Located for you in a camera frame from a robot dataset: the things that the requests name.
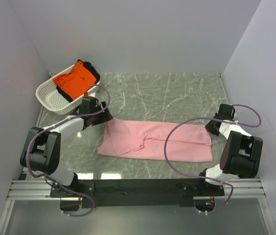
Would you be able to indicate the pink t shirt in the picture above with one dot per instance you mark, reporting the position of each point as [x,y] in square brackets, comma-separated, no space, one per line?
[151,140]

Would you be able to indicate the white perforated plastic basket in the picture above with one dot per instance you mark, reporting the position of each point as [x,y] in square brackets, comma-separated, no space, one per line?
[64,91]

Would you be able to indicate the aluminium extrusion rail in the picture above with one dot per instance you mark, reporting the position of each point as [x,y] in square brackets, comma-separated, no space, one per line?
[29,190]

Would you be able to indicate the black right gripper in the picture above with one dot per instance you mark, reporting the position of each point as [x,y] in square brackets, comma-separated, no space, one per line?
[212,126]

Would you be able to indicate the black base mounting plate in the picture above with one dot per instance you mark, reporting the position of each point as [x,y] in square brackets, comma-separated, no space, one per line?
[140,192]

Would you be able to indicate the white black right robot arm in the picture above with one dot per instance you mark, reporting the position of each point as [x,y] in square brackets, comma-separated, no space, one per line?
[241,155]

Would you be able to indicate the black t shirt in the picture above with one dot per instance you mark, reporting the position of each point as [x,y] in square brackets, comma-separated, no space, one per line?
[92,69]

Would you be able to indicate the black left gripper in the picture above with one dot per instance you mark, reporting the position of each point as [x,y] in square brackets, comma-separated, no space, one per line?
[102,112]

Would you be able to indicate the orange t shirt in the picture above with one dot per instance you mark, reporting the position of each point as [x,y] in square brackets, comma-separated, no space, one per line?
[76,80]

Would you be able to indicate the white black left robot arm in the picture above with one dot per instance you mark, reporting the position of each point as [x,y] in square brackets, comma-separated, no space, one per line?
[41,152]

